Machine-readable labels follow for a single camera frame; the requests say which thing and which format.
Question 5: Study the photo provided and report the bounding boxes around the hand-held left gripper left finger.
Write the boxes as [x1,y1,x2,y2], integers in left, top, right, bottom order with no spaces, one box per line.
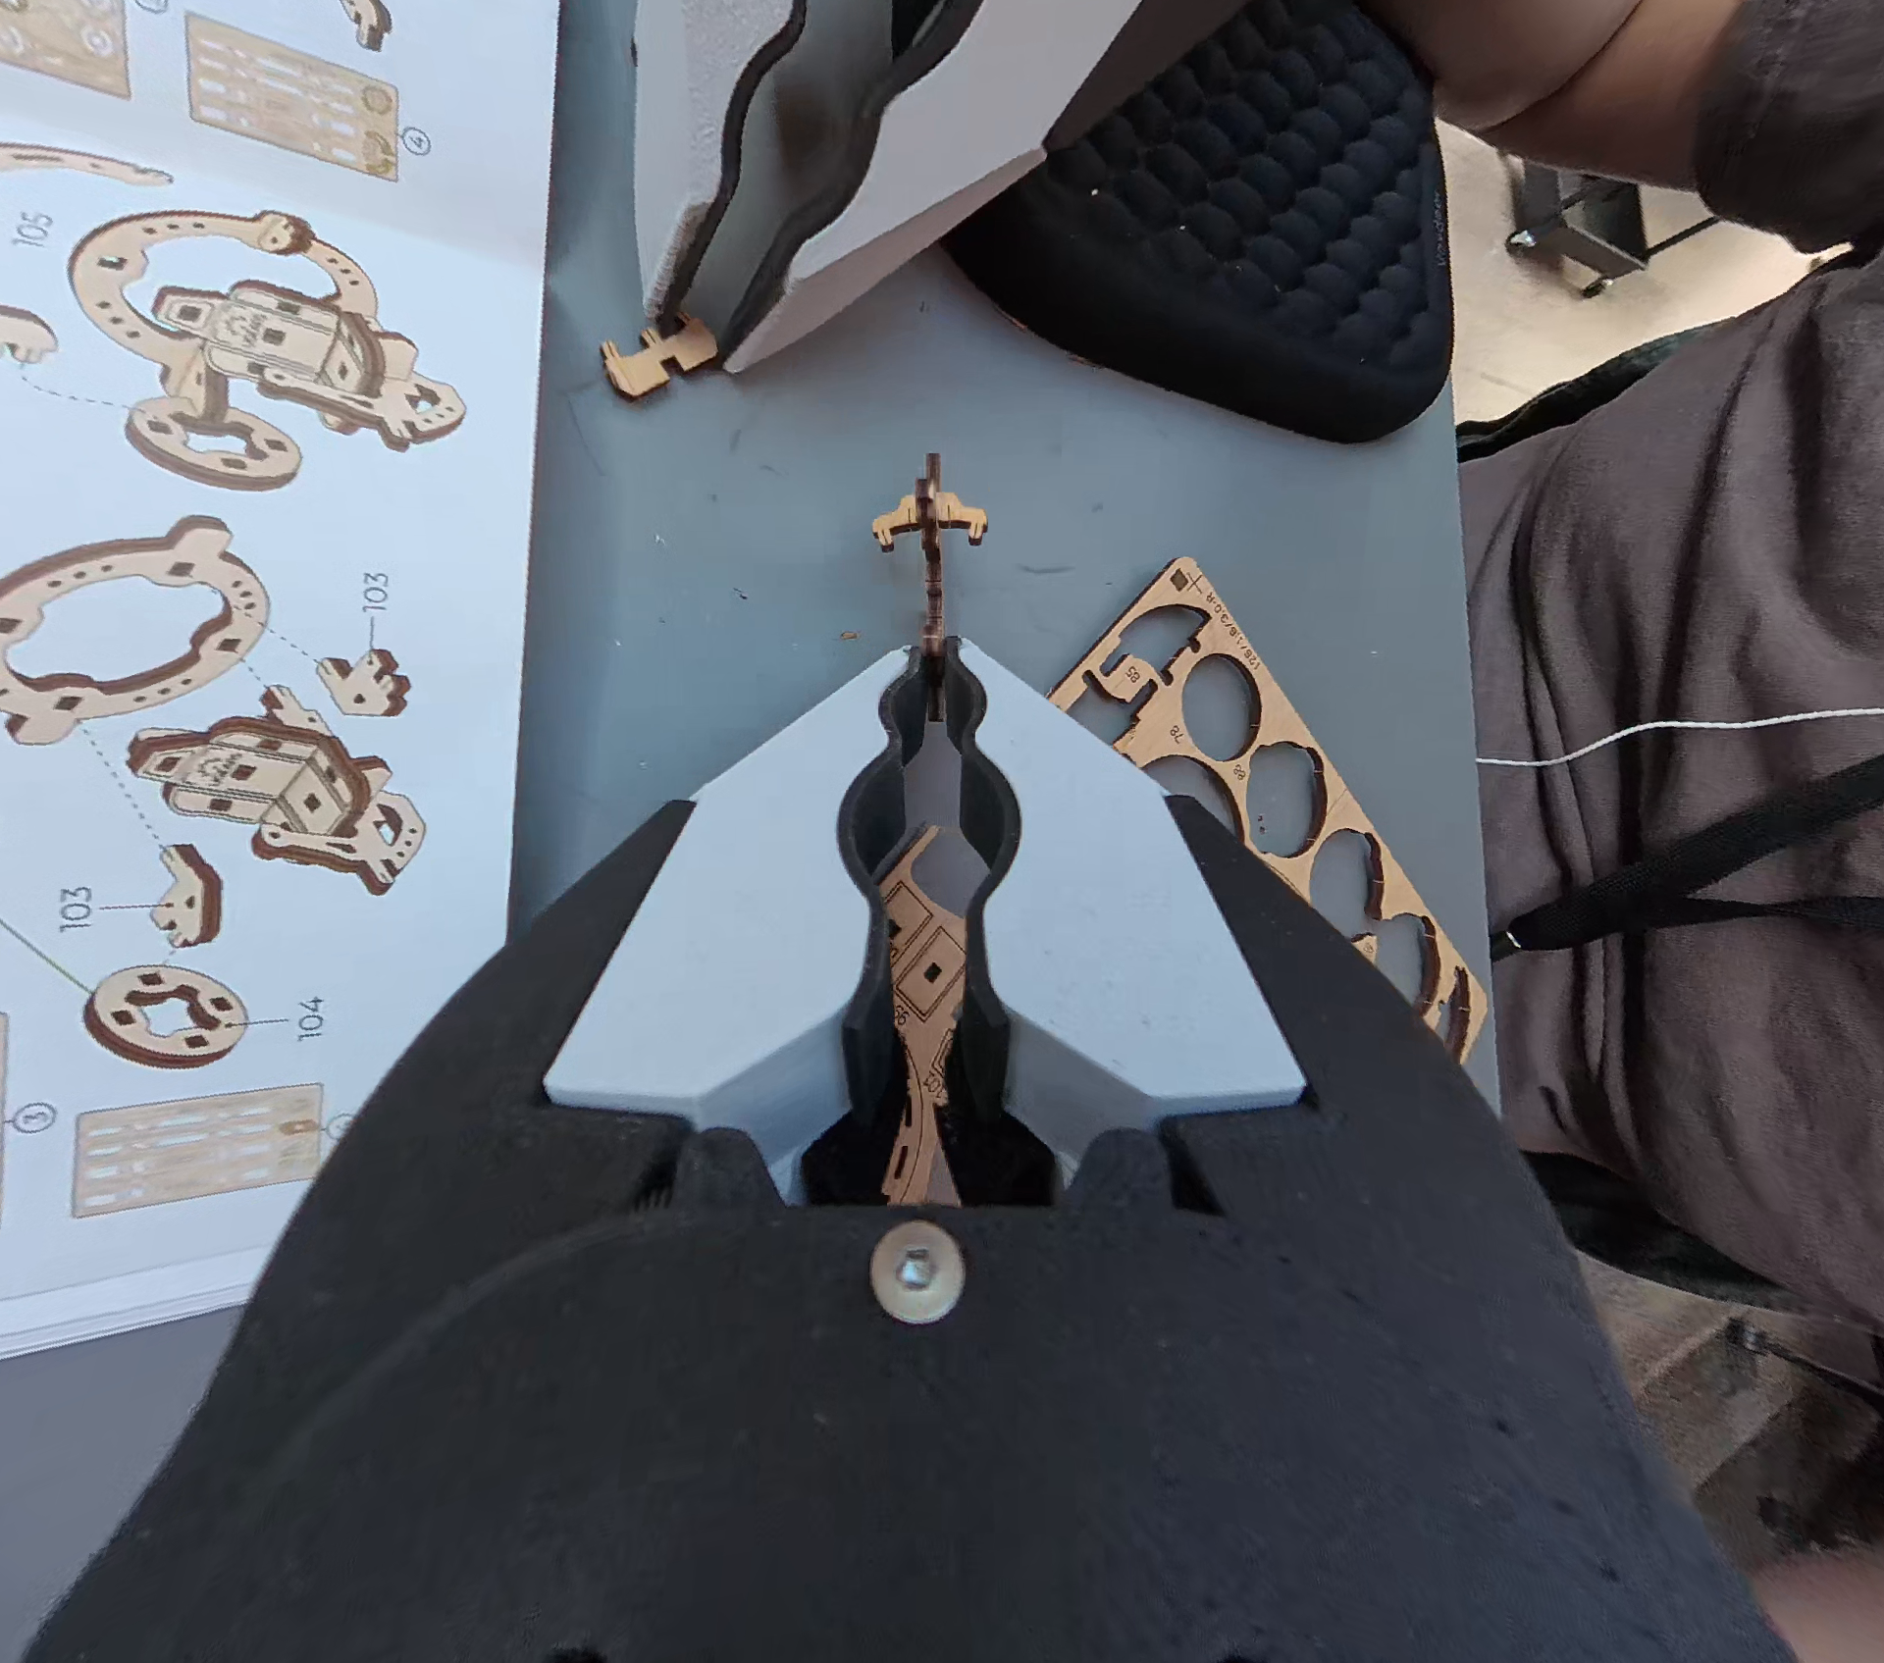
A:
[542,641,940,1169]

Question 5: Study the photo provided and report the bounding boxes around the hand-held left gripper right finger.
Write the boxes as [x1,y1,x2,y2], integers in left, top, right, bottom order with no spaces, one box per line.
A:
[940,641,1312,1169]

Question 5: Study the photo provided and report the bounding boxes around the small notched wooden part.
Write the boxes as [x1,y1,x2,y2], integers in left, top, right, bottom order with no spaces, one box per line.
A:
[600,317,724,405]

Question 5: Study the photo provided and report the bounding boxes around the narrow wooden sheet round holes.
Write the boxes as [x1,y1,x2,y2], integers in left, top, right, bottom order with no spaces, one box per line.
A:
[1046,552,1495,1064]

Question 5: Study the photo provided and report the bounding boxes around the black honeycomb wrist rest pad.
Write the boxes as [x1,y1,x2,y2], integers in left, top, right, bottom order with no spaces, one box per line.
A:
[947,0,1454,448]

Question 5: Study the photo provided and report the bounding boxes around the white thread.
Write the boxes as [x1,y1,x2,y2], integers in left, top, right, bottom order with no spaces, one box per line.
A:
[1476,712,1884,770]

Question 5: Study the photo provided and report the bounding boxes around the assembly instruction booklet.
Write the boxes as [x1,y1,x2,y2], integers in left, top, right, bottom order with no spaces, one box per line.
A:
[0,0,577,1363]

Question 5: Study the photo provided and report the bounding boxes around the metal wheeled stand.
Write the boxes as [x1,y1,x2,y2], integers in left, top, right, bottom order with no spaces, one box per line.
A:
[1502,151,1712,299]

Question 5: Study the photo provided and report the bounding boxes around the large wooden part sheet frame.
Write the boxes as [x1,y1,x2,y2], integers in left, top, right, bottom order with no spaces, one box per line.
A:
[875,817,982,1212]

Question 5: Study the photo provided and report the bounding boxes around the black strap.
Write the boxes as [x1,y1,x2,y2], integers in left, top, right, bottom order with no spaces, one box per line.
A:
[1485,756,1884,956]

